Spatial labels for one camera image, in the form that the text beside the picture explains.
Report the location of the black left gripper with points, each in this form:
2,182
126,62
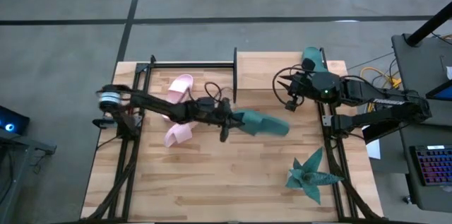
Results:
222,112

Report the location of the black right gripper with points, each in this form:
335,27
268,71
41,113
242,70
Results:
302,84

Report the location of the green slide sandal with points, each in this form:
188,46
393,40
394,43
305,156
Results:
265,125
314,54

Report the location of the pink slide sandal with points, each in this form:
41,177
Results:
178,134
182,84

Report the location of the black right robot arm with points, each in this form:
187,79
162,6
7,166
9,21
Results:
370,95

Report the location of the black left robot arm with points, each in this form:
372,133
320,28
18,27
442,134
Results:
159,105

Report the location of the wooden shelf with black posts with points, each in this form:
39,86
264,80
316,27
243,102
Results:
261,72

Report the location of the green artificial succulent plant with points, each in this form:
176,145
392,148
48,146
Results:
307,178

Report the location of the black desk beam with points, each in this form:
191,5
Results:
374,135

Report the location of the white paper sheet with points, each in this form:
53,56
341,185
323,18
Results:
373,150

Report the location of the grey desk surface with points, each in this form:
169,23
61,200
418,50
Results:
409,181
420,68

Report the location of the black round pole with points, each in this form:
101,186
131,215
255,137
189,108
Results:
429,24

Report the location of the black screen with blue display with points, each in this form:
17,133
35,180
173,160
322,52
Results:
443,93

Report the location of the backlit rainbow keyboard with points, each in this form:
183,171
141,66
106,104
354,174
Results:
434,165

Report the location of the grey metal cart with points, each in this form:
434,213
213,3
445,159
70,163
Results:
31,146

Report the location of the black computer with blue light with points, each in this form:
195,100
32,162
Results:
10,125

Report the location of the black aluminium rig frame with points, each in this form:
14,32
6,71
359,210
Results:
335,188
190,65

